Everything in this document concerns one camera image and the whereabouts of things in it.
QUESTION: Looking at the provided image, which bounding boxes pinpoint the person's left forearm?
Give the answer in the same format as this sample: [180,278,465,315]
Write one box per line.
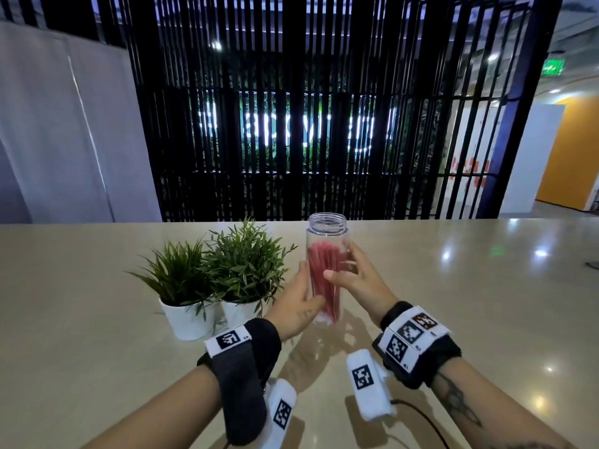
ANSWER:
[81,365,223,449]

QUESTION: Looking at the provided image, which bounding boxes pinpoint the black cable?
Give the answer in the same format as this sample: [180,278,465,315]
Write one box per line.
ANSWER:
[390,399,451,449]

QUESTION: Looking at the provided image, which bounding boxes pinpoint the person's right forearm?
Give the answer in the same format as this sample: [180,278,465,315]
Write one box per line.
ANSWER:
[430,357,577,449]

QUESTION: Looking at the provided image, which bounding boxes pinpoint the bundle of red sticks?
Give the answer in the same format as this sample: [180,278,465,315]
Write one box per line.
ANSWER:
[307,241,349,323]

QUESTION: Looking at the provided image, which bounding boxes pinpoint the white fabric partition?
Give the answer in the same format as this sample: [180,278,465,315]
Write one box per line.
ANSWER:
[0,21,163,225]

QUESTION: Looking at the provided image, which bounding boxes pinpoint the glowing white letter sign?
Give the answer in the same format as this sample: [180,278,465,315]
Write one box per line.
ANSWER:
[198,90,399,151]

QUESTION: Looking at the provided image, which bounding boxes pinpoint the black wrist strap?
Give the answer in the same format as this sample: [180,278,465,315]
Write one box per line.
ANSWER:
[197,317,283,447]
[372,301,462,390]

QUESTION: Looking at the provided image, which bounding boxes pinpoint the black slatted screen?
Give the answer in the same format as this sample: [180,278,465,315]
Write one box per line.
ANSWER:
[91,0,565,223]

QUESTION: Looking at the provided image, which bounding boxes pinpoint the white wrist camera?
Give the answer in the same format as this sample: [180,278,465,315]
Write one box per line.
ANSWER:
[346,349,397,422]
[260,379,298,449]

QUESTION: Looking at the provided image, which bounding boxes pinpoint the short green plant white pot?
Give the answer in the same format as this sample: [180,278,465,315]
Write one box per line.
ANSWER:
[126,240,219,342]

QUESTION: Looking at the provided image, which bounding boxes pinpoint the person's left hand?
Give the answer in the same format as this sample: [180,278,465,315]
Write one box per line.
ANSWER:
[262,261,326,342]

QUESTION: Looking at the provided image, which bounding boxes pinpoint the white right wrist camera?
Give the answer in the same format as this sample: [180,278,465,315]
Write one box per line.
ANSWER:
[346,349,397,422]

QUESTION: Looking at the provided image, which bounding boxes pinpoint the black right wrist strap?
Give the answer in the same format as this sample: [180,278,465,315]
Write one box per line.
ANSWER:
[372,301,462,390]

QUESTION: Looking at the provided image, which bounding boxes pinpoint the person's right hand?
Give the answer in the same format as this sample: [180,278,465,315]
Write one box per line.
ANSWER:
[323,241,399,328]

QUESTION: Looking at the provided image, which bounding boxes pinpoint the clear plastic jar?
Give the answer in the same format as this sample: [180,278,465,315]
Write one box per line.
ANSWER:
[306,212,351,326]

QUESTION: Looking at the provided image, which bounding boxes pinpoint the black left wrist strap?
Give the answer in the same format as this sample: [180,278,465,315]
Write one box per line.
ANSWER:
[197,317,283,447]

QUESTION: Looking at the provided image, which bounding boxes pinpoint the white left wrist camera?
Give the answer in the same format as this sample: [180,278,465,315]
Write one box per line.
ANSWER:
[260,379,298,449]

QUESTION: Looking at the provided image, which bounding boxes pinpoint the tall green plant white pot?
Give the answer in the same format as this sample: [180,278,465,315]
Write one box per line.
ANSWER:
[203,218,298,330]

